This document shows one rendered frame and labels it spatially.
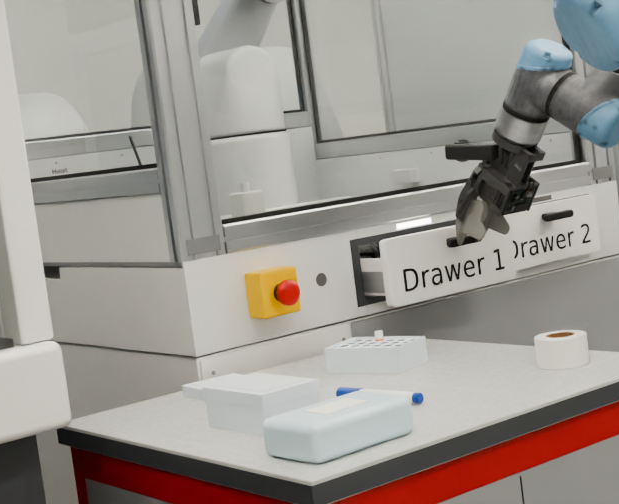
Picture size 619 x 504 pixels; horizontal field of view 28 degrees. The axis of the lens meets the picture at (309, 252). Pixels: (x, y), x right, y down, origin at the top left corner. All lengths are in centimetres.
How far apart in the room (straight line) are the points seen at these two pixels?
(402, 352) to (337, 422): 45
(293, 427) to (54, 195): 98
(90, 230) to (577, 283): 94
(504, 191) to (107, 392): 76
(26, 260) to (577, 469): 71
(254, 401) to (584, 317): 111
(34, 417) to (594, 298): 132
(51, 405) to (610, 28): 78
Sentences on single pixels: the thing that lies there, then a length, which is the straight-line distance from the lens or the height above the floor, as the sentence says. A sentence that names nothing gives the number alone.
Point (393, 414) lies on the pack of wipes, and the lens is 141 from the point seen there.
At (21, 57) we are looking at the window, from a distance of 233.
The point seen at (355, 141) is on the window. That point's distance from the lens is 212.
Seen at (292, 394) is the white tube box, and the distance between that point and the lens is 152.
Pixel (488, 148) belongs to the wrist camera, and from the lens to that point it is 199.
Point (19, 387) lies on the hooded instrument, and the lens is 150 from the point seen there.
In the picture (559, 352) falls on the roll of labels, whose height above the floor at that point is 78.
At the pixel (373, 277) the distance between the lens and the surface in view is 207.
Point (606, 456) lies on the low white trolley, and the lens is 163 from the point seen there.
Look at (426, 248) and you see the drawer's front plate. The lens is 207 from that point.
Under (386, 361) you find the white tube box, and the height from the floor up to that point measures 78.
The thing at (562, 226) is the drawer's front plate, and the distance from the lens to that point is 242.
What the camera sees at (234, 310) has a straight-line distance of 194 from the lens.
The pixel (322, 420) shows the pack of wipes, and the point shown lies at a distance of 135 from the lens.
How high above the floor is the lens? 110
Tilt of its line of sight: 5 degrees down
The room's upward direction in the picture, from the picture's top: 7 degrees counter-clockwise
